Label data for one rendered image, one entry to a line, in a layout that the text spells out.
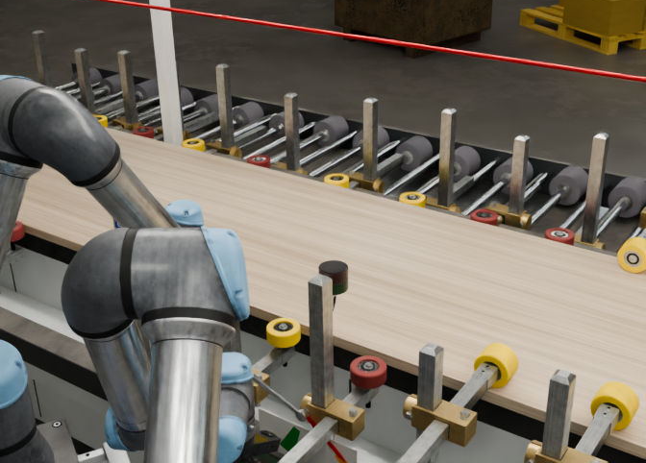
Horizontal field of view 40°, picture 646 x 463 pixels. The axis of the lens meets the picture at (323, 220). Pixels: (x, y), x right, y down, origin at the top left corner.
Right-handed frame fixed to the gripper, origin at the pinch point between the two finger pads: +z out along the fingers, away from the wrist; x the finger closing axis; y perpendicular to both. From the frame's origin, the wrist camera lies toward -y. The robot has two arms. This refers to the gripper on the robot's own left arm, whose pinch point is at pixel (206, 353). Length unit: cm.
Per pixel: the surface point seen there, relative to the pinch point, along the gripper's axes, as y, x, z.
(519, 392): -66, -6, 4
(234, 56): 185, -558, 94
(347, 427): -32.4, 6.6, 9.3
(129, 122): 91, -159, 9
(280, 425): -15.8, 0.2, 16.4
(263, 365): -9.1, -11.2, 9.4
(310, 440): -26.0, 13.0, 8.4
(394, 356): -38.9, -13.4, 4.4
